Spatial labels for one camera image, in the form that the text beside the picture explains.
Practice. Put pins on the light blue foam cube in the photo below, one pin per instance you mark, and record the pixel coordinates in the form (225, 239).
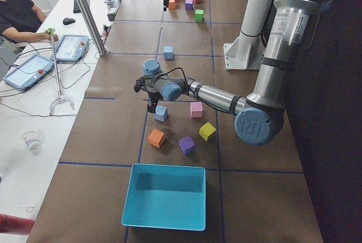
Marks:
(161, 113)
(168, 52)

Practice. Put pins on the orange foam cube right side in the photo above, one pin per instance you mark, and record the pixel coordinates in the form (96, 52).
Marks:
(172, 4)

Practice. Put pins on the orange foam cube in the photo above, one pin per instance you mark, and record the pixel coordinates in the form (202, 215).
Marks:
(156, 138)
(172, 4)

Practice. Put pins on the purple foam cube right side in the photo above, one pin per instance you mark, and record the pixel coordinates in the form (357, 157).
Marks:
(188, 4)

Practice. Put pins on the purple foam cube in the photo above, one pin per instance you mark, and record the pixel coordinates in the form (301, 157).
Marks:
(187, 145)
(188, 4)

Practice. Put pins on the orange foam cube left side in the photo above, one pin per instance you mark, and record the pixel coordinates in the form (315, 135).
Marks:
(156, 138)

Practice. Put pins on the green foam cube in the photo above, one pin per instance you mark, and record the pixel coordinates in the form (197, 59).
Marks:
(199, 15)

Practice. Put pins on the purple foam cube left side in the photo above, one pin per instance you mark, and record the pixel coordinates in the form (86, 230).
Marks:
(187, 145)

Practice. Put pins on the yellow foam cube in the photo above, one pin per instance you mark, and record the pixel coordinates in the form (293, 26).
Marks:
(207, 131)

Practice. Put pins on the teal plastic bin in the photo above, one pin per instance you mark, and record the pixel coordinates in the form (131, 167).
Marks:
(166, 197)

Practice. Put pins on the teach pendant far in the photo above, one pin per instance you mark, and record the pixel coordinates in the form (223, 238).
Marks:
(71, 48)

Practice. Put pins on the teach pendant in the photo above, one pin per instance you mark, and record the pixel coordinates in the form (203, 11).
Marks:
(29, 72)
(71, 48)

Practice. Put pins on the black computer mouse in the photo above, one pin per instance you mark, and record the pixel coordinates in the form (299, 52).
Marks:
(68, 21)

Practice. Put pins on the reacher grabber tool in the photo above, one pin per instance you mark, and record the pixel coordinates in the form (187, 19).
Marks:
(61, 99)

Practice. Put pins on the paper cup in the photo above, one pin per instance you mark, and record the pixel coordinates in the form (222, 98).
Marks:
(31, 140)

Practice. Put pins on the teach pendant near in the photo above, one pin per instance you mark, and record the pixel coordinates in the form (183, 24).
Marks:
(29, 72)

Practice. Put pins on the person in black shirt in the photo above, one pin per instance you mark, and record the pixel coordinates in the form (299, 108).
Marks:
(20, 21)

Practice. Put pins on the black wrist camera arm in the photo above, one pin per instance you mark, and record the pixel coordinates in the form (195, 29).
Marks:
(140, 85)

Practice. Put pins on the white pole mount base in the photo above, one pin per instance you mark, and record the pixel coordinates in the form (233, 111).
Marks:
(246, 52)

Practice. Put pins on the aluminium frame post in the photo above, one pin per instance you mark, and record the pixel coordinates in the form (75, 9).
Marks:
(91, 25)

